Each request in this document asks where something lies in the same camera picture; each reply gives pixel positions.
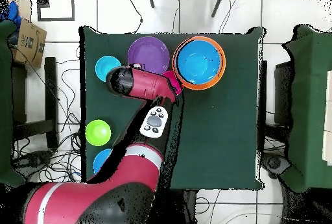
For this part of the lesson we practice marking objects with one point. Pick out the large purple bowl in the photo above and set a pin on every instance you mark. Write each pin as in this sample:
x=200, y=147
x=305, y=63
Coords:
x=149, y=52

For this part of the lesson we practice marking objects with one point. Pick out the large orange bowl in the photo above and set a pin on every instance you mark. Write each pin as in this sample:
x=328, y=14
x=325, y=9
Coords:
x=199, y=86

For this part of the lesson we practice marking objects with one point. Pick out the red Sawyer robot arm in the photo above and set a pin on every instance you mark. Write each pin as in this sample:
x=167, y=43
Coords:
x=145, y=83

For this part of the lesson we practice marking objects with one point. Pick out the small light blue bowl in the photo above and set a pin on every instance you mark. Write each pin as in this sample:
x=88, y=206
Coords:
x=103, y=65

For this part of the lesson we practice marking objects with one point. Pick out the small red bowl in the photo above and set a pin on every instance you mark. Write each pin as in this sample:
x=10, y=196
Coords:
x=176, y=81

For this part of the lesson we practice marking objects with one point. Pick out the small green bowl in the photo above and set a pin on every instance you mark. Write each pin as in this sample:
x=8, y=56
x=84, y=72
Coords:
x=98, y=133

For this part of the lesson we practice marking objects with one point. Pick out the dark green tablecloth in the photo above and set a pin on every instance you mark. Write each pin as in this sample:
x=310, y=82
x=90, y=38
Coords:
x=220, y=130

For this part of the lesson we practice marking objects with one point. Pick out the cardboard box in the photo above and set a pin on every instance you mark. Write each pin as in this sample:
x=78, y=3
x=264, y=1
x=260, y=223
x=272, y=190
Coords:
x=29, y=44

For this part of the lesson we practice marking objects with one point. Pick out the blue cloth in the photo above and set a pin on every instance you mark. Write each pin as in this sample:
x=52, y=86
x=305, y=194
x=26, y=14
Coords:
x=13, y=13

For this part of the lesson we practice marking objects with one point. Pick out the green covered side table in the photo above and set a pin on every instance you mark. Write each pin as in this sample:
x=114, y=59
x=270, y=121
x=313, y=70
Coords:
x=5, y=104
x=311, y=104

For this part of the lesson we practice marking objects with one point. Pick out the black stand base with knob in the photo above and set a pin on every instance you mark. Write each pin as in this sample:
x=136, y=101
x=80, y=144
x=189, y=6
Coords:
x=33, y=160

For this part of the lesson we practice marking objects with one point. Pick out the dark gray stand base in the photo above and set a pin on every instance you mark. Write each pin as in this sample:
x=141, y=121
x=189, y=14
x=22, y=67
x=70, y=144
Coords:
x=275, y=163

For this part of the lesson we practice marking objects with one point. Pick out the black bench frame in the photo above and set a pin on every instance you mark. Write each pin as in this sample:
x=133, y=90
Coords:
x=50, y=91

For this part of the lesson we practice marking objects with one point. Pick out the black square floor frame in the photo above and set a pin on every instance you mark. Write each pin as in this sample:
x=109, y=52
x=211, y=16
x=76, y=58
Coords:
x=42, y=0

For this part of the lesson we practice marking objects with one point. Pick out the black side frame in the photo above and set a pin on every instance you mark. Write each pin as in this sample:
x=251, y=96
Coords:
x=282, y=91

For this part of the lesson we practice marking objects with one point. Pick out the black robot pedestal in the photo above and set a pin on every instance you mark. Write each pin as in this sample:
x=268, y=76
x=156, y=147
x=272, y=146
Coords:
x=190, y=208

